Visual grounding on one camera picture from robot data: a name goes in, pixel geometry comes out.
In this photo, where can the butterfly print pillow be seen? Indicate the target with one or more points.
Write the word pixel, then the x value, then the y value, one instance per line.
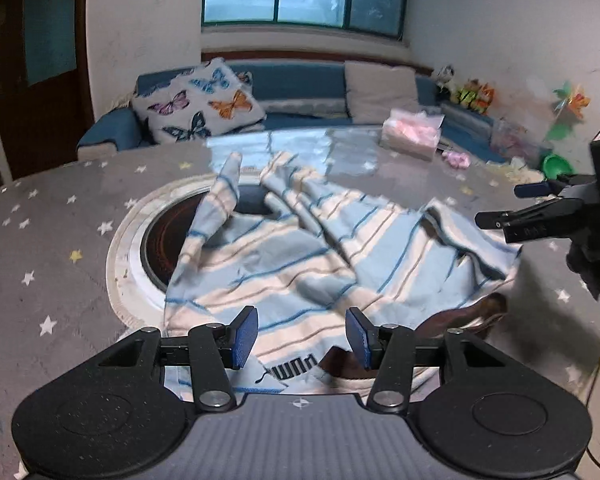
pixel 208 100

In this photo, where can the panda plush toy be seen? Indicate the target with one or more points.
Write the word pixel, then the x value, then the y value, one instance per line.
pixel 445 85

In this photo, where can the pink tissue pack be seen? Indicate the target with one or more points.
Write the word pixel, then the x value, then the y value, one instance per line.
pixel 416 134

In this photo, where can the green plastic bowl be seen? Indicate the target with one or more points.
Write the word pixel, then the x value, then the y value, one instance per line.
pixel 554 166

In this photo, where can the clear plastic storage box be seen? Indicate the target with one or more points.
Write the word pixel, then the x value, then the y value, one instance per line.
pixel 510 140

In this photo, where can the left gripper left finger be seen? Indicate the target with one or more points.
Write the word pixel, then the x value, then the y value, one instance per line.
pixel 213 349

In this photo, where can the dark wooden door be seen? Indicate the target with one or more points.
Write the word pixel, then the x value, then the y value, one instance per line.
pixel 45 95

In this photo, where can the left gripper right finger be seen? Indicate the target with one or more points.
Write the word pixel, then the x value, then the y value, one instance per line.
pixel 388 350

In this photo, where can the orange plush toys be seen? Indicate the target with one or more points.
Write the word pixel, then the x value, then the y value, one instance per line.
pixel 474 96

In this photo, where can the beige cushion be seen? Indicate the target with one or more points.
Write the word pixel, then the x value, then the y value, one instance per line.
pixel 374 90

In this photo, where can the pink scrunchie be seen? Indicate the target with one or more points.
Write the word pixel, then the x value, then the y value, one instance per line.
pixel 457 160

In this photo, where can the blue sofa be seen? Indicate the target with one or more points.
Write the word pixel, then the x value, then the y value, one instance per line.
pixel 293 94

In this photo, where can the round black induction cooker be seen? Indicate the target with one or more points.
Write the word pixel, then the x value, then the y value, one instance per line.
pixel 165 235

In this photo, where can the blue striped knit sweater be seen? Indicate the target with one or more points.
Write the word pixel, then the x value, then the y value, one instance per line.
pixel 318 250

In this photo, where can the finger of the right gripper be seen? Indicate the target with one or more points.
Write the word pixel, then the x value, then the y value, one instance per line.
pixel 558 218
pixel 554 186

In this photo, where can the colourful paper pinwheel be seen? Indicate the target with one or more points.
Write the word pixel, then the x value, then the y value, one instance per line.
pixel 571 101

